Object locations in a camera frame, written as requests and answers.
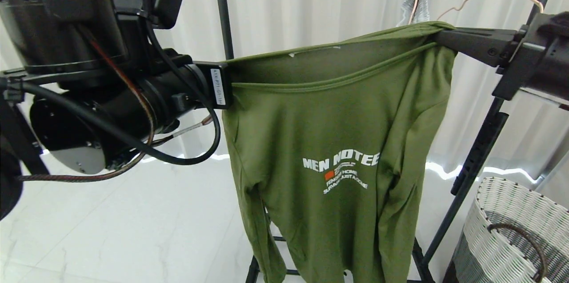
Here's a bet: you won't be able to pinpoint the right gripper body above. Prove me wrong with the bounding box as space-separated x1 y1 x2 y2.
493 11 569 102

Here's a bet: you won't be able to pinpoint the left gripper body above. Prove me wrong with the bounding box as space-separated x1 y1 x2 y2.
142 54 232 135

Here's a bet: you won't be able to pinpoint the pale grey shorts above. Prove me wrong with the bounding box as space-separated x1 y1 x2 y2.
396 0 431 27

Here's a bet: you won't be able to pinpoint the green garment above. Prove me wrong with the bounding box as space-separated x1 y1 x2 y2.
221 21 458 283

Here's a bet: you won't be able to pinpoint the black clothes rack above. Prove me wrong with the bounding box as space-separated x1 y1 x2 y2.
211 0 564 283

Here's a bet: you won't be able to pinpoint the white laundry basket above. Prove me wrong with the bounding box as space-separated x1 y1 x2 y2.
445 176 569 283

